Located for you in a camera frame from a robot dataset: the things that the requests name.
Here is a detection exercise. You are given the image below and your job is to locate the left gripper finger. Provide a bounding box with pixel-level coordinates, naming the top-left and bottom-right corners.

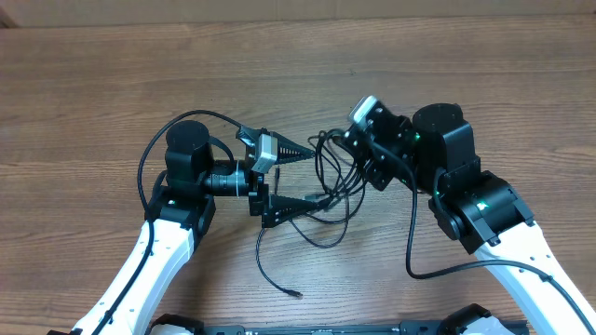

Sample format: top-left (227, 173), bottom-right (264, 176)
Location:
top-left (271, 132), bottom-right (315, 165)
top-left (262, 194), bottom-right (332, 228)

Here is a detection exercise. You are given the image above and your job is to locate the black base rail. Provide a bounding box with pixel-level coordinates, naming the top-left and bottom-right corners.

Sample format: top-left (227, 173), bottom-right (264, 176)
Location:
top-left (148, 304), bottom-right (530, 335)

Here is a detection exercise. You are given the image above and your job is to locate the right camera cable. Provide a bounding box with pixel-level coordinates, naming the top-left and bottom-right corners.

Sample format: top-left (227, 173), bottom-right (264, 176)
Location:
top-left (367, 134), bottom-right (596, 335)

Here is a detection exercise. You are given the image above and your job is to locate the black cable bundle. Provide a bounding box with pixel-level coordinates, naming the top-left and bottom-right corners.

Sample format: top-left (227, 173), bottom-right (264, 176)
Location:
top-left (274, 128), bottom-right (369, 250)

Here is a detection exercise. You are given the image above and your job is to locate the left camera cable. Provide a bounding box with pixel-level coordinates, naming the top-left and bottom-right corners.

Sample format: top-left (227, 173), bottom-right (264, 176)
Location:
top-left (88, 109), bottom-right (243, 335)

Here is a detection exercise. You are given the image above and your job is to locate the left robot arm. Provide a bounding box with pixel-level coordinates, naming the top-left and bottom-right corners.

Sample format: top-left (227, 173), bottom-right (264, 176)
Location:
top-left (71, 120), bottom-right (332, 335)

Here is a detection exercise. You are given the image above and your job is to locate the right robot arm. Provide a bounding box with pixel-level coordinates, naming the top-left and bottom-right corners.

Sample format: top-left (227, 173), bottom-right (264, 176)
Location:
top-left (343, 96), bottom-right (595, 334)

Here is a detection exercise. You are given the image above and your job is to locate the camera cable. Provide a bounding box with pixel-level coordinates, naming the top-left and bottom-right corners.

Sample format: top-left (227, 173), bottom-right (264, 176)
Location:
top-left (88, 109), bottom-right (243, 335)
top-left (367, 134), bottom-right (596, 335)

